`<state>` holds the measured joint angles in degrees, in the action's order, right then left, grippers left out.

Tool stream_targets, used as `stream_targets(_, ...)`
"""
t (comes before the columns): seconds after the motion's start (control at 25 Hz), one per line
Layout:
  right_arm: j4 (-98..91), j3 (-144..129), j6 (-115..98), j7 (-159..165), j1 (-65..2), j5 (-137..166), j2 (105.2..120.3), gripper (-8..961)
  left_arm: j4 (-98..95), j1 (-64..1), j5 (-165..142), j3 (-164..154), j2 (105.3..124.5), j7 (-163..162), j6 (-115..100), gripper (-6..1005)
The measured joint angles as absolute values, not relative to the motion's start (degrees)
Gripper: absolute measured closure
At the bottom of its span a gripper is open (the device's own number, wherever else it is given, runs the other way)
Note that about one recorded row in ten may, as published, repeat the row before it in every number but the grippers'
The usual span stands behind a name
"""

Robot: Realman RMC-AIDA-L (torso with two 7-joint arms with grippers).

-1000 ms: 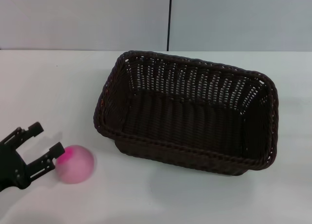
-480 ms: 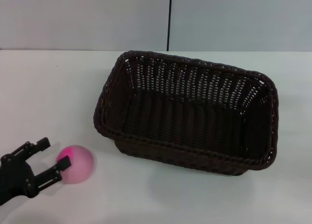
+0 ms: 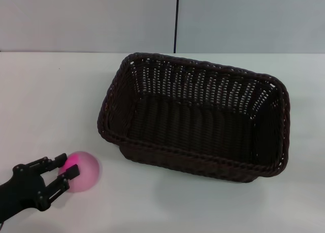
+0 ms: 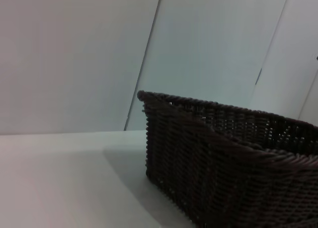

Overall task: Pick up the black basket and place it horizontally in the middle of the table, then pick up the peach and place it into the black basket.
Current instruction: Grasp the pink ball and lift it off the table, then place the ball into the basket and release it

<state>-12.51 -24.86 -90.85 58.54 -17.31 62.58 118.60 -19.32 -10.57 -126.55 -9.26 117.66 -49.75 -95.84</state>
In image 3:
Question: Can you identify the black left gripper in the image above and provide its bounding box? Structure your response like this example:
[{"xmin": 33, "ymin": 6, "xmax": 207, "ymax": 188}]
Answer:
[{"xmin": 7, "ymin": 153, "xmax": 80, "ymax": 212}]

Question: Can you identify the pink ball with magenta patch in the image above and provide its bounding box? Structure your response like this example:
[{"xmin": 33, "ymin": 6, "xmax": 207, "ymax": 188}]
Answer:
[{"xmin": 57, "ymin": 150, "xmax": 100, "ymax": 193}]

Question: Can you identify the black woven plastic basket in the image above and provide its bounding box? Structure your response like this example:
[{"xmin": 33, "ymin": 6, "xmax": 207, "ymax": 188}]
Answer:
[{"xmin": 96, "ymin": 52, "xmax": 290, "ymax": 184}]

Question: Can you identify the black vertical wall strip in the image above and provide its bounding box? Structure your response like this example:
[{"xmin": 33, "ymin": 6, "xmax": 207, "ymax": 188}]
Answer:
[{"xmin": 173, "ymin": 0, "xmax": 180, "ymax": 53}]

